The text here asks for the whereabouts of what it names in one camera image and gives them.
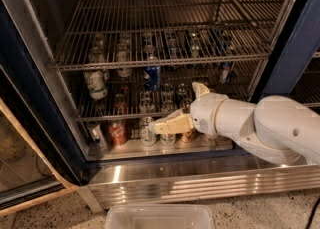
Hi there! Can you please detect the steel fridge base panel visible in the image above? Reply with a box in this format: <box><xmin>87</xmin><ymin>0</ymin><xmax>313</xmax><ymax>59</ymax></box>
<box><xmin>78</xmin><ymin>155</ymin><xmax>320</xmax><ymax>212</ymax></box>

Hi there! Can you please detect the white green can middle shelf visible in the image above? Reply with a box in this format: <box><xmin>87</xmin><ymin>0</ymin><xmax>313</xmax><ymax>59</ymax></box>
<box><xmin>83</xmin><ymin>70</ymin><xmax>108</xmax><ymax>100</ymax></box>

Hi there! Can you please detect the upper wire fridge shelf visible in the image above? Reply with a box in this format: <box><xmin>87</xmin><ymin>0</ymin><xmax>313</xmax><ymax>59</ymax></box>
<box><xmin>53</xmin><ymin>0</ymin><xmax>285</xmax><ymax>71</ymax></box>

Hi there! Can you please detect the white green can bottom centre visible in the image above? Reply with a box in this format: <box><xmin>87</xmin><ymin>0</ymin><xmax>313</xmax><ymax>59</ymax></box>
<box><xmin>160</xmin><ymin>134</ymin><xmax>176</xmax><ymax>146</ymax></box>

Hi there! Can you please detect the red cola can bottom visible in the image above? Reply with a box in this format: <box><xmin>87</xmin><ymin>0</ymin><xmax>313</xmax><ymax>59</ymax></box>
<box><xmin>108</xmin><ymin>120</ymin><xmax>127</xmax><ymax>145</ymax></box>

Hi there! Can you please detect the clear plastic bin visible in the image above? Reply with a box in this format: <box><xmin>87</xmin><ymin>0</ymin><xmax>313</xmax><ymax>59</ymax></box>
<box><xmin>105</xmin><ymin>204</ymin><xmax>216</xmax><ymax>229</ymax></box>

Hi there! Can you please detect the open glass fridge door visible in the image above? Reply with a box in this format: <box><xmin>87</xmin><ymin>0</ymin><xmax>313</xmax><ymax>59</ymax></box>
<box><xmin>0</xmin><ymin>66</ymin><xmax>79</xmax><ymax>217</ymax></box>

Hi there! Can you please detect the wire fridge shelf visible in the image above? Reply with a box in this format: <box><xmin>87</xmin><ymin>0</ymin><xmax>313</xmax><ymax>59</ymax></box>
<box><xmin>78</xmin><ymin>61</ymin><xmax>260</xmax><ymax>122</ymax></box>
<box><xmin>53</xmin><ymin>0</ymin><xmax>285</xmax><ymax>71</ymax></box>

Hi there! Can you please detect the orange can bottom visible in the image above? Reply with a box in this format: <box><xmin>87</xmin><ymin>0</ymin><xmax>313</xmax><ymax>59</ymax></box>
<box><xmin>181</xmin><ymin>129</ymin><xmax>196</xmax><ymax>143</ymax></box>

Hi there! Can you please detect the blue white can right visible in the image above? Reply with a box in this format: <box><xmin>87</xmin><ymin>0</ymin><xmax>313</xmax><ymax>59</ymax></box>
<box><xmin>219</xmin><ymin>62</ymin><xmax>233</xmax><ymax>84</ymax></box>

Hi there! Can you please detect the white green can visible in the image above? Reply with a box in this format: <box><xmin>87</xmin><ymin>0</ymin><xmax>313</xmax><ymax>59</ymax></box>
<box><xmin>140</xmin><ymin>117</ymin><xmax>157</xmax><ymax>146</ymax></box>
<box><xmin>160</xmin><ymin>134</ymin><xmax>176</xmax><ymax>146</ymax></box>

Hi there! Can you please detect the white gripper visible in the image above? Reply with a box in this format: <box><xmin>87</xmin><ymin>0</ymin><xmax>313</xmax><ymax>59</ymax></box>
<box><xmin>149</xmin><ymin>82</ymin><xmax>228</xmax><ymax>136</ymax></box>

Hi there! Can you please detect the black cable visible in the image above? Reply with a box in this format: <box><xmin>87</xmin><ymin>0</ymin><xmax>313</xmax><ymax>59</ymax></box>
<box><xmin>305</xmin><ymin>196</ymin><xmax>320</xmax><ymax>229</ymax></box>

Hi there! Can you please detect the middle wire fridge shelf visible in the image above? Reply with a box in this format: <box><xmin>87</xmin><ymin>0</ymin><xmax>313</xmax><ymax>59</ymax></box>
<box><xmin>78</xmin><ymin>61</ymin><xmax>260</xmax><ymax>122</ymax></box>

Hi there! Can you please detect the silver slim can bottom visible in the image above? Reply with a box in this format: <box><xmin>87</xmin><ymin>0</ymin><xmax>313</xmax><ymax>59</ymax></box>
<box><xmin>86</xmin><ymin>122</ymin><xmax>107</xmax><ymax>149</ymax></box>

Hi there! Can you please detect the blue pepsi can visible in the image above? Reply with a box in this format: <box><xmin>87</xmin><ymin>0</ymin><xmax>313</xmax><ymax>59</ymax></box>
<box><xmin>143</xmin><ymin>66</ymin><xmax>161</xmax><ymax>91</ymax></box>

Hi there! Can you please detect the blue fridge centre pillar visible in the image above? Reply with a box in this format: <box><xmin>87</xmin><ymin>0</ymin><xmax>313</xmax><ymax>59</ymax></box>
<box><xmin>250</xmin><ymin>0</ymin><xmax>320</xmax><ymax>103</ymax></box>

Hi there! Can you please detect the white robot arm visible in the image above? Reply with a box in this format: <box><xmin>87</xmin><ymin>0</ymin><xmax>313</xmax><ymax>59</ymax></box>
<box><xmin>149</xmin><ymin>82</ymin><xmax>320</xmax><ymax>165</ymax></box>

